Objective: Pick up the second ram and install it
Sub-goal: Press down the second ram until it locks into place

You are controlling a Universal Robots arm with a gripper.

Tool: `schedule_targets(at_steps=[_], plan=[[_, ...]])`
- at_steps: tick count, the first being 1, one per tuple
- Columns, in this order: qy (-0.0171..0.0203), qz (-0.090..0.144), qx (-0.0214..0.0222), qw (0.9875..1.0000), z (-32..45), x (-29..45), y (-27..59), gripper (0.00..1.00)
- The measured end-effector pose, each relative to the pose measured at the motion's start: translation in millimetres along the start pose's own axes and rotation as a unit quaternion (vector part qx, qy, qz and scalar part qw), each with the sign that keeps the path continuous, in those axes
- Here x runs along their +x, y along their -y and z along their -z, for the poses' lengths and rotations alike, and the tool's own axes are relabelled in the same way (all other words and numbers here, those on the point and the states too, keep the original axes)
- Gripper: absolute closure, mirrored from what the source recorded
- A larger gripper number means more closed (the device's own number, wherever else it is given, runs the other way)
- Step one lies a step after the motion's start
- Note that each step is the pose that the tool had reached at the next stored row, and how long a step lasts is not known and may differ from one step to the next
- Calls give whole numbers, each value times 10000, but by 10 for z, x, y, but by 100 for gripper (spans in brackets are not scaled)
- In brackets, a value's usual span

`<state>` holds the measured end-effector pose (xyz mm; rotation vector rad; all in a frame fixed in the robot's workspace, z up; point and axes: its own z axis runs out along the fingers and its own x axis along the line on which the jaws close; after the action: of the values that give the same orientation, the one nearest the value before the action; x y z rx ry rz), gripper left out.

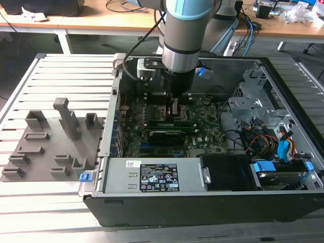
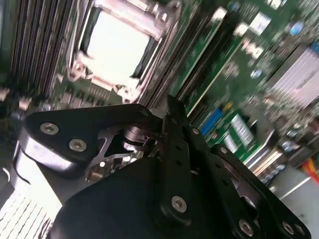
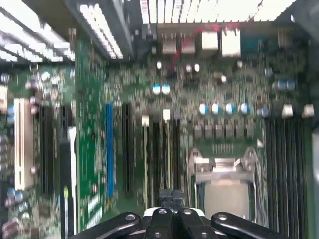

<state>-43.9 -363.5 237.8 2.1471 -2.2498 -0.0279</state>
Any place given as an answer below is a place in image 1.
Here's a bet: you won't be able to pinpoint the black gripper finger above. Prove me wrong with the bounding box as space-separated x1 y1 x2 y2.
170 95 182 120

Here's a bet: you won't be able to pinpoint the green RAM stick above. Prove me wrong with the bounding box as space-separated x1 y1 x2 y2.
147 120 197 128

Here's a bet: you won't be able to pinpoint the black RAM slot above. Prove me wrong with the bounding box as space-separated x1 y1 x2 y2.
145 92 168 99

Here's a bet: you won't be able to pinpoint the CPU socket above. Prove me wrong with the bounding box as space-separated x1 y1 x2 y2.
157 102 190 122

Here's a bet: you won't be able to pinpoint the black graphics card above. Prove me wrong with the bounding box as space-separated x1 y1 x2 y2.
147 129 187 146

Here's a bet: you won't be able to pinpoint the green motherboard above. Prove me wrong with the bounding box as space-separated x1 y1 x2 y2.
117 94 241 159

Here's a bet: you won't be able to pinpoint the white power strip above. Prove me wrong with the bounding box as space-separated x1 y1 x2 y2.
223 41 237 57

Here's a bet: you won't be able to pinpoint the metal drive cage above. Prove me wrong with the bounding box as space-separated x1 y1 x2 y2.
227 67 296 132

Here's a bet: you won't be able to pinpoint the grey power supply with label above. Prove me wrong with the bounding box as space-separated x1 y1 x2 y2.
102 157 207 193

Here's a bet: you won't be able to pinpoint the black PC case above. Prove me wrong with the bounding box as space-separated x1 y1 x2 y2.
77 56 324 228

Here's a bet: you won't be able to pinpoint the small black box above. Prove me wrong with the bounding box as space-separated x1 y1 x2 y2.
255 3 275 19

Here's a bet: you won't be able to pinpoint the wooden desk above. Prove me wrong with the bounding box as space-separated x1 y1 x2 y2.
0 4 163 54
235 5 324 52

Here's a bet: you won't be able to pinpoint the grey parts rack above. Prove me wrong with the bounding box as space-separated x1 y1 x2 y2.
0 97 105 183

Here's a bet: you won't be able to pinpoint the hard disk in blue carrier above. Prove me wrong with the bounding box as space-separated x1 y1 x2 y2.
250 159 316 191

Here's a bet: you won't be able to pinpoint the clear plastic bag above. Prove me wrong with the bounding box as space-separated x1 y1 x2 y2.
280 1 317 25

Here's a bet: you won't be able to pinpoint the large black box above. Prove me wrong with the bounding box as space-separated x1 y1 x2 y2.
4 0 82 17

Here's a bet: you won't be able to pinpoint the white crumpled paper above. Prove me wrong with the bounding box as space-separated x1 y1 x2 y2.
21 7 49 22

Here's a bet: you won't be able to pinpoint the small grey wrist camera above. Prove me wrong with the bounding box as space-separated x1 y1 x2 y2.
195 66 215 80

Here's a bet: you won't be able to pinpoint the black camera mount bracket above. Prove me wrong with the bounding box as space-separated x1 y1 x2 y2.
137 57 163 70

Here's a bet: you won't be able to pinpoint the grey box wrist camera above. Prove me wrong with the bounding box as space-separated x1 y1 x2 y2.
136 58 163 82

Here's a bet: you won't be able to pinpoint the black camera cable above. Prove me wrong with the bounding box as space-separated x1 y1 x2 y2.
123 10 168 82

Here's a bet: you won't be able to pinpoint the blue cables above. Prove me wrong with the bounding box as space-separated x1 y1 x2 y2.
242 19 257 57

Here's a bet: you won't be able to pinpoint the red yellow black wire bundle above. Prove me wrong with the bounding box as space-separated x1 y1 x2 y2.
241 131 281 155

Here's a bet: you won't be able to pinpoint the blue flat wire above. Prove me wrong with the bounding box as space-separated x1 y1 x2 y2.
277 138 297 160

